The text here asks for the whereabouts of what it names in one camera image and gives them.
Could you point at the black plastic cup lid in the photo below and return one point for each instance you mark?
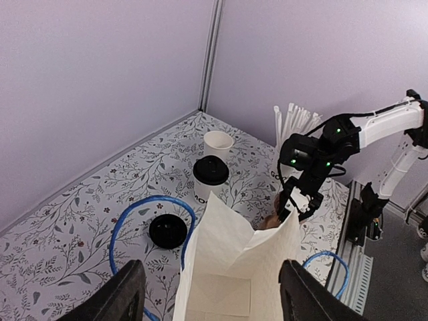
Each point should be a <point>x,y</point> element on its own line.
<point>211,170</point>

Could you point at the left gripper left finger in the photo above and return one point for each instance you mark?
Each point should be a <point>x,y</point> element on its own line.
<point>120,298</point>

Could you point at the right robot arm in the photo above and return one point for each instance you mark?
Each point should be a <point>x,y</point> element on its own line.
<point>342,136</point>

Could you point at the white paper cup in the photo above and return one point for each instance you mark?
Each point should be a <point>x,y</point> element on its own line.
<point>201,191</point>
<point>217,143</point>

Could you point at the aluminium front rail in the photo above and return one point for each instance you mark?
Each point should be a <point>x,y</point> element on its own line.
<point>359,264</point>

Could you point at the white paper-wrapped straws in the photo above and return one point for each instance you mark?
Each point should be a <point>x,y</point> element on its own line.
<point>293,120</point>

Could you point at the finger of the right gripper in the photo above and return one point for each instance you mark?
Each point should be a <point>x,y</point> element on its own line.
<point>286,205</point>

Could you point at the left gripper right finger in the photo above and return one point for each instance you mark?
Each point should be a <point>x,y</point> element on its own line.
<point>304,298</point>

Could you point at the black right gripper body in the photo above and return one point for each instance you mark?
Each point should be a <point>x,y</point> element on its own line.
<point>316,198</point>

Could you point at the right aluminium frame post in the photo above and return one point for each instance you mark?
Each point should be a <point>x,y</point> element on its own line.
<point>210,54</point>

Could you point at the blue checkered paper bag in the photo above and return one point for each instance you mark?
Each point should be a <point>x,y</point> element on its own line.
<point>229,271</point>

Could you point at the brown cardboard cup carrier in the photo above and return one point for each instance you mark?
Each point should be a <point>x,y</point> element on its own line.
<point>272,221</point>

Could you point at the floral patterned table mat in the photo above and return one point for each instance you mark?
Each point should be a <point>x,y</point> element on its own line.
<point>58,257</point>

